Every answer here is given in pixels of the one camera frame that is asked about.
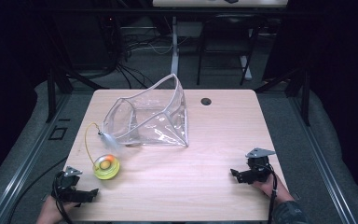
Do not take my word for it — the black chair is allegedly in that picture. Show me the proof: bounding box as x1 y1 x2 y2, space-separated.
196 13 259 87

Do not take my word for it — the bundle of floor cables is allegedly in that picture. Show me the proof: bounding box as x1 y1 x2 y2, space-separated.
114 29 175 91

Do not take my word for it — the person's right hand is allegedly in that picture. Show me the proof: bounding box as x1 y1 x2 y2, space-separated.
251 173 295 207

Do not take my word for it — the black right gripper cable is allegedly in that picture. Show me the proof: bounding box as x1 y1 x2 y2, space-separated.
262 163 280 224

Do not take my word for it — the person's left hand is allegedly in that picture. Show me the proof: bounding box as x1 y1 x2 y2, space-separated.
35 195 79 224

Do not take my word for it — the clear plastic bag white trim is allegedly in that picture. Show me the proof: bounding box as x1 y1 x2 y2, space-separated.
102 73 190 147

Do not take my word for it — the yellow cat toy with feather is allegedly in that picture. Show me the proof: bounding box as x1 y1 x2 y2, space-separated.
84 121 121 181

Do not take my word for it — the aluminium floor rail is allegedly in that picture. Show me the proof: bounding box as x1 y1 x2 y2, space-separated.
286 92 358 224
0 92 73 224

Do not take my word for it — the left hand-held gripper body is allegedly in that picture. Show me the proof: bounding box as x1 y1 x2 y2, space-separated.
51 165 84 203

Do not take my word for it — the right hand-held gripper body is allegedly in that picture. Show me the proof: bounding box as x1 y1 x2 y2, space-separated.
244 147 277 184

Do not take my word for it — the black cable on floor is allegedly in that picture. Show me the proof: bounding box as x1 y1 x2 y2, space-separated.
7 156 69 224

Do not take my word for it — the black metal stand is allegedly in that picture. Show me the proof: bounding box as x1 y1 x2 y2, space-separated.
254 67 312 127
44 66 110 124

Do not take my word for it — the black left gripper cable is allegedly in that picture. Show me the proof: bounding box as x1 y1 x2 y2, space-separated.
51 170 75 224

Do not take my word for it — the white table leg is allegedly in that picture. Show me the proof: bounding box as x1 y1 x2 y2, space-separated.
170 15 181 77

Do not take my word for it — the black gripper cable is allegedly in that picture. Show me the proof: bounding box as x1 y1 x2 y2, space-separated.
51 170 75 224
262 163 280 224

